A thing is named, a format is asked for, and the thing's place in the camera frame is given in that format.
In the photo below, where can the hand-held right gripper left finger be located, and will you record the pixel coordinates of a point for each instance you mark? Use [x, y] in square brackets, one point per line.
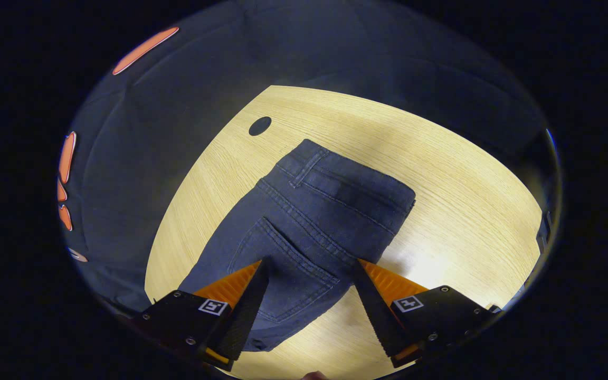
[246, 311]

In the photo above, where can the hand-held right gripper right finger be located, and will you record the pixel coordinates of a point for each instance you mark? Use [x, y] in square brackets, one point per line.
[375, 311]

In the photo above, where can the dark grey jeans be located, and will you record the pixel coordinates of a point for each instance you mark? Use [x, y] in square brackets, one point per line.
[309, 221]

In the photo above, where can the black backdrop cloth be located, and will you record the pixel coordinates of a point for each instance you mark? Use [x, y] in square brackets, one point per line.
[140, 158]

